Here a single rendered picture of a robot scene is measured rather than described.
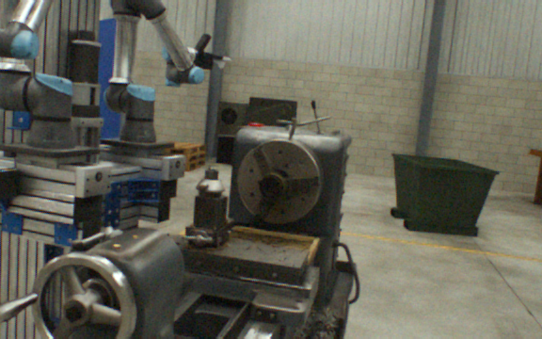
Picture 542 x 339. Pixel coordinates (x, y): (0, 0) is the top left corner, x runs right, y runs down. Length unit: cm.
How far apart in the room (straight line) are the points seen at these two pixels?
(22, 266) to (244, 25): 1065
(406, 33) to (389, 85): 118
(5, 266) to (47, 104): 76
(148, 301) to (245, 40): 1170
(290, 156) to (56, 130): 80
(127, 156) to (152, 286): 143
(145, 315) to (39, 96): 113
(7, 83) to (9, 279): 80
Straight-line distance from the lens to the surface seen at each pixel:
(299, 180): 182
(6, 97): 180
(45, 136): 174
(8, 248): 219
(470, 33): 1211
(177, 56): 227
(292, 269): 129
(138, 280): 72
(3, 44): 153
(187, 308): 127
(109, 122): 702
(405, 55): 1189
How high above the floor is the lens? 136
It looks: 7 degrees down
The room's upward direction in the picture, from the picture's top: 5 degrees clockwise
